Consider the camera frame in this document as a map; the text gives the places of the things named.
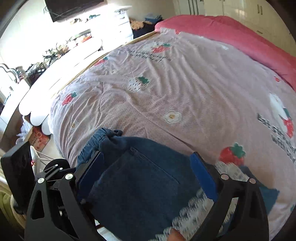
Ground white plastic bag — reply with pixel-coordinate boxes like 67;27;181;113
17;120;33;142

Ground white wire rack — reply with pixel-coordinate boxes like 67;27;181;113
30;145;55;167

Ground white desk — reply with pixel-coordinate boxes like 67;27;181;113
0;79;30;139

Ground wooden bed frame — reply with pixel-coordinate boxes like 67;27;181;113
50;31;160;98

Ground pink quilt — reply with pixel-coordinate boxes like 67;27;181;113
154;14;296;91

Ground pile of folded clothes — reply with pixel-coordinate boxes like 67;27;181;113
144;14;162;25

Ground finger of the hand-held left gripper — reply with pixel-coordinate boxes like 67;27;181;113
43;159;71;182

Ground black television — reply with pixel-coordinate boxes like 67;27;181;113
44;0;104;23

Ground cream wardrobe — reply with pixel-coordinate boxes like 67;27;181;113
173;0;296;44

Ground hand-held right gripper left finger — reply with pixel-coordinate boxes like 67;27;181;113
24;151;105;241

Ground blue denim pants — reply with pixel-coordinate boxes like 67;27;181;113
76;127;281;241

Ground dark cloth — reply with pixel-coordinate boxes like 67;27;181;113
132;22;158;39

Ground green cloth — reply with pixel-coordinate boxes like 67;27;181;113
0;190;14;223

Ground white scalloped board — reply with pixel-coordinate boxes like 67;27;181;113
18;38;103;135

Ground strawberry print bed sheet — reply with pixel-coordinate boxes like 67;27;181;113
47;28;296;241

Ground red printed cardboard box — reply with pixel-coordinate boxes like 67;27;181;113
29;126;50;151

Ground white dresser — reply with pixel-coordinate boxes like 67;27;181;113
113;6;133;43

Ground pile of desk clutter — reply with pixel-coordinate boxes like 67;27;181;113
14;45;70;79

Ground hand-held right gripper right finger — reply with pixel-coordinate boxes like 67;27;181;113
185;152;270;241

